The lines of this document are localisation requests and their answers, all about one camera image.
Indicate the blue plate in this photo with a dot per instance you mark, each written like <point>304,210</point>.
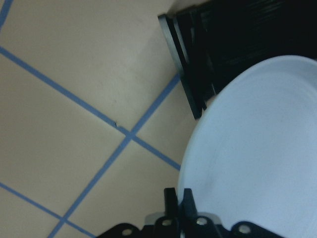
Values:
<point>253,154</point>

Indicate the black dish rack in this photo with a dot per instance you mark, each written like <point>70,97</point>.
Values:
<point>213,42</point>

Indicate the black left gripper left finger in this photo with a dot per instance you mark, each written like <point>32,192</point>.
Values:
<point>170,204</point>

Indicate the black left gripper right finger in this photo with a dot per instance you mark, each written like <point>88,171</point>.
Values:
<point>189,211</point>

